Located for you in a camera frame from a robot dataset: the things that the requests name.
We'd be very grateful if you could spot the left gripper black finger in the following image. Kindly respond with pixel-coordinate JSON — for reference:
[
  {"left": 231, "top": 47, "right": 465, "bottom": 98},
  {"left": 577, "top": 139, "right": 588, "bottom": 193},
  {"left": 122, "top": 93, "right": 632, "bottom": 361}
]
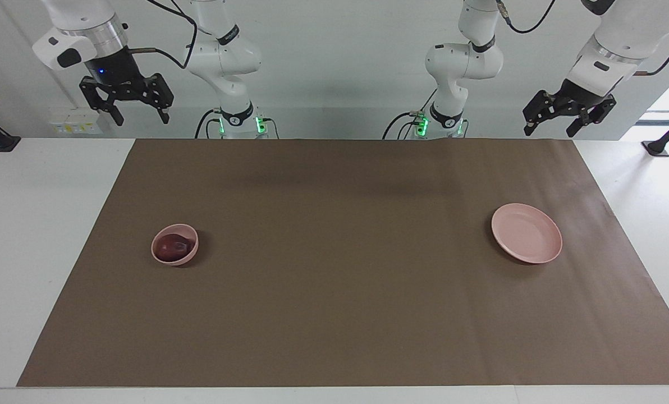
[
  {"left": 566, "top": 97, "right": 617, "bottom": 138},
  {"left": 523, "top": 90, "right": 560, "bottom": 137}
]

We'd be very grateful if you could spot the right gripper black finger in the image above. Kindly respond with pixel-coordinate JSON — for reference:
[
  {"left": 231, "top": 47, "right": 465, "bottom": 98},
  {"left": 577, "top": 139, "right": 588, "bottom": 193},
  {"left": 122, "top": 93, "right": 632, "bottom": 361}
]
[
  {"left": 146, "top": 73, "right": 175, "bottom": 125},
  {"left": 79, "top": 79, "right": 125, "bottom": 127}
]

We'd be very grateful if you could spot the dark red apple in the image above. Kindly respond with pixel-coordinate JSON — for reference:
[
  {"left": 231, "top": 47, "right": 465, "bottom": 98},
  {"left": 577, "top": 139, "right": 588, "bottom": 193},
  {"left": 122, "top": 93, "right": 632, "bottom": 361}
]
[{"left": 156, "top": 234, "right": 195, "bottom": 261}]

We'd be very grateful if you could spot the pink plate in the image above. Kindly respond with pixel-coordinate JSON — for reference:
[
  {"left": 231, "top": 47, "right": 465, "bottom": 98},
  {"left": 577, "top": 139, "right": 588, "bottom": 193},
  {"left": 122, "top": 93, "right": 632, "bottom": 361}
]
[{"left": 491, "top": 203, "right": 563, "bottom": 264}]

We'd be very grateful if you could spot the pink bowl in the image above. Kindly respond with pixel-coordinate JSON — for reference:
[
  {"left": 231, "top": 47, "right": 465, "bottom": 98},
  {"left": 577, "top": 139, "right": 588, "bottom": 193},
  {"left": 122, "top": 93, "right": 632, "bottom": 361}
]
[{"left": 151, "top": 224, "right": 199, "bottom": 266}]

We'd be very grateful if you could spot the brown table mat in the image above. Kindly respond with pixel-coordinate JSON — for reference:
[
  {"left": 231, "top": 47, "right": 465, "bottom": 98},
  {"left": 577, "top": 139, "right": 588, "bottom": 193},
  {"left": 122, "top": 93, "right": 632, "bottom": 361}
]
[{"left": 16, "top": 139, "right": 669, "bottom": 388}]

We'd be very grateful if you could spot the white wall socket strip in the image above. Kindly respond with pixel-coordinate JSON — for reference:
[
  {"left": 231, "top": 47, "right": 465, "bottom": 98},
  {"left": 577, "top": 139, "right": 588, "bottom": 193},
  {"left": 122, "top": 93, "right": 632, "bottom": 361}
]
[{"left": 50, "top": 108, "right": 103, "bottom": 135}]

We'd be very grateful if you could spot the black right base cable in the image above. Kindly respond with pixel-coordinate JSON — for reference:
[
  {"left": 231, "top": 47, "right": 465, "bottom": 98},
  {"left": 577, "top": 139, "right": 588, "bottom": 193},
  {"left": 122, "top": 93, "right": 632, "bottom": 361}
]
[{"left": 195, "top": 109, "right": 222, "bottom": 139}]

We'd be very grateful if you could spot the black base cable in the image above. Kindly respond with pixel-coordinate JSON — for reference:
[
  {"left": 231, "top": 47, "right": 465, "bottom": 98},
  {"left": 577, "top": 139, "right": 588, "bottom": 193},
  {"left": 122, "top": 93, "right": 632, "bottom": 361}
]
[
  {"left": 383, "top": 87, "right": 439, "bottom": 139},
  {"left": 195, "top": 109, "right": 222, "bottom": 139}
]

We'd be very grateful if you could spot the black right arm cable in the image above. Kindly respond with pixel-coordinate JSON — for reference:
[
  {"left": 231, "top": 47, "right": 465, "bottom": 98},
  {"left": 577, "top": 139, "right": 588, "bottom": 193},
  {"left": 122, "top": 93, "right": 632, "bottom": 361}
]
[{"left": 127, "top": 0, "right": 200, "bottom": 69}]

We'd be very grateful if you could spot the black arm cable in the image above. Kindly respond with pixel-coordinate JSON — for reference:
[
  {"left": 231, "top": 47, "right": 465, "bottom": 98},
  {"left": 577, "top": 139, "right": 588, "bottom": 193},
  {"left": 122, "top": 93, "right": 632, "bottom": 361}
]
[
  {"left": 127, "top": 0, "right": 200, "bottom": 69},
  {"left": 497, "top": 0, "right": 669, "bottom": 76}
]

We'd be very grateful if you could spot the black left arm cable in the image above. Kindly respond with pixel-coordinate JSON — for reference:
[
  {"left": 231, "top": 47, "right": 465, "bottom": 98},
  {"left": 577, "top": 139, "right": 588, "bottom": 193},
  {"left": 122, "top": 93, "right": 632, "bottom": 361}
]
[{"left": 497, "top": 0, "right": 669, "bottom": 76}]

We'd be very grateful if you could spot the black left base cable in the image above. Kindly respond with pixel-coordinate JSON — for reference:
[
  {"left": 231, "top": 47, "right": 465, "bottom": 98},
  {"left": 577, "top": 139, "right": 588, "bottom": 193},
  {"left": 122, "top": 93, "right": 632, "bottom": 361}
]
[{"left": 383, "top": 87, "right": 439, "bottom": 139}]

